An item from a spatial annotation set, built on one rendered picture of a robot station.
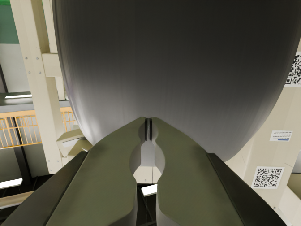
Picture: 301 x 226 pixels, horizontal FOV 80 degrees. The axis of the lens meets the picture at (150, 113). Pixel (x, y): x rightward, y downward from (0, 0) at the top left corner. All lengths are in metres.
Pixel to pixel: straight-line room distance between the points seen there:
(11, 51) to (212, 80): 9.79
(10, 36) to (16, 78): 1.70
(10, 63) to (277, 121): 9.85
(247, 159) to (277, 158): 0.07
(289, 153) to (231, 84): 0.41
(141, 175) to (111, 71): 0.71
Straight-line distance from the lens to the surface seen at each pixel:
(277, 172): 0.62
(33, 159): 11.58
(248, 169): 0.57
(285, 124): 0.55
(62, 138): 1.03
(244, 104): 0.23
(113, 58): 0.20
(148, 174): 0.86
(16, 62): 9.92
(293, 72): 0.50
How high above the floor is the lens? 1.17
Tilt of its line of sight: 22 degrees up
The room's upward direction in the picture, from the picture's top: 179 degrees counter-clockwise
